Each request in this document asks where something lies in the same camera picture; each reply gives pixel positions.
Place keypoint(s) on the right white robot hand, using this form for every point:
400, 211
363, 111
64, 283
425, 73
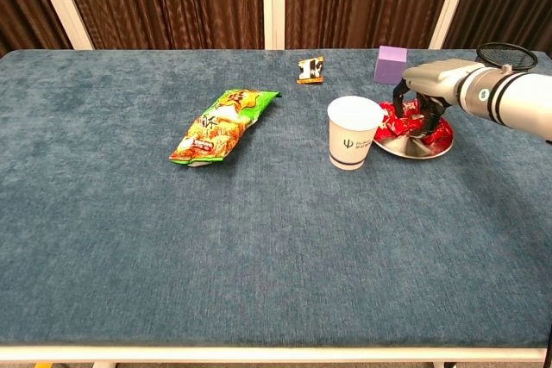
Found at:
435, 79

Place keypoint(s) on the small red object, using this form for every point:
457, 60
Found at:
397, 126

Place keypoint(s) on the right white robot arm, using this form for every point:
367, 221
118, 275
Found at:
517, 98

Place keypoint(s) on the white paper cup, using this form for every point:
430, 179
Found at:
351, 135

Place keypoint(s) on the purple cube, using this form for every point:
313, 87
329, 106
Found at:
388, 66

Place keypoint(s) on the round metal plate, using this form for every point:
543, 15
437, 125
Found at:
409, 148

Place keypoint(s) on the black mesh pen holder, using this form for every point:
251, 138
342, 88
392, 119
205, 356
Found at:
509, 54

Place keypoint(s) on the small brown snack wrapper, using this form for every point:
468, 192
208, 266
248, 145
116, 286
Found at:
310, 70

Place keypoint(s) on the green snack bag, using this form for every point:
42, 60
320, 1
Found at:
220, 126

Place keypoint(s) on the blue felt table cover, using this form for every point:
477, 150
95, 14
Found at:
215, 234

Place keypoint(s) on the white partition post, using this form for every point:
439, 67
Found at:
453, 1
60, 1
273, 1

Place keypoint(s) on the white table frame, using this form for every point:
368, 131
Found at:
259, 354

